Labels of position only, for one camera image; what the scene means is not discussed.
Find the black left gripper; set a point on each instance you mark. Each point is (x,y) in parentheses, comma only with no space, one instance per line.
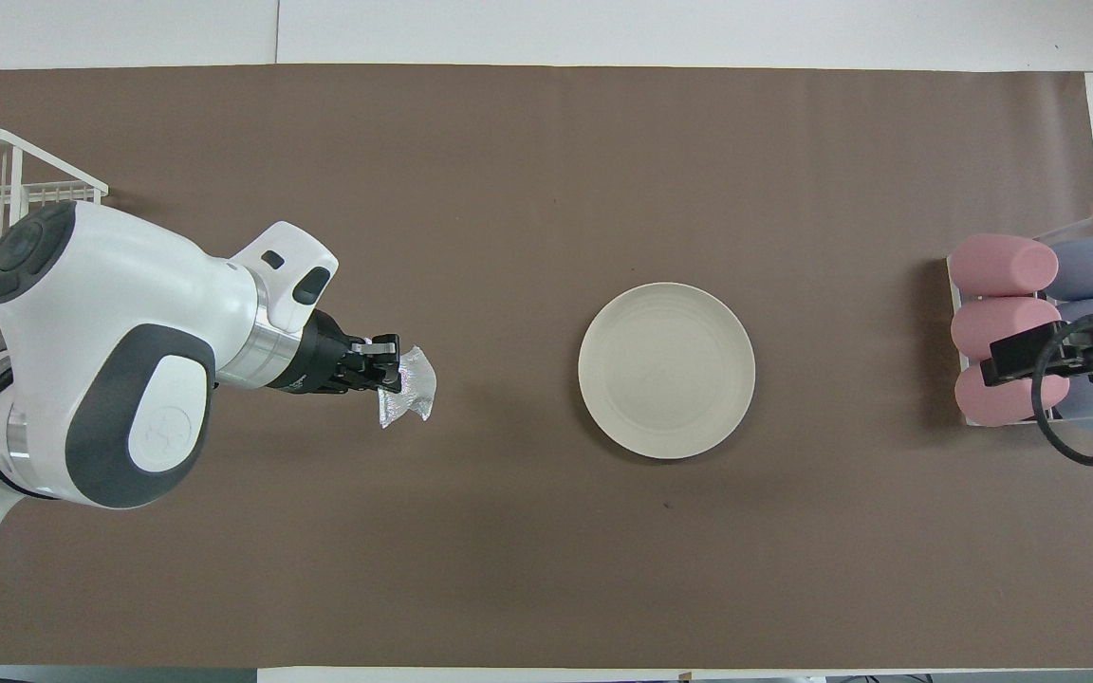
(324,360)

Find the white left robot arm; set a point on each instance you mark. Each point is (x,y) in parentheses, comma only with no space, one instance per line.
(110,313)

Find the round cream plate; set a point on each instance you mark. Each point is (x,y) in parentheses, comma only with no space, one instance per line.
(666,371)

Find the pink plastic cup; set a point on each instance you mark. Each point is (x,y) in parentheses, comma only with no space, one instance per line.
(1007,403)
(1002,266)
(997,327)

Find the brown table mat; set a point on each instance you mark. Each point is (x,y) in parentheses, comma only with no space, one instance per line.
(509,550)

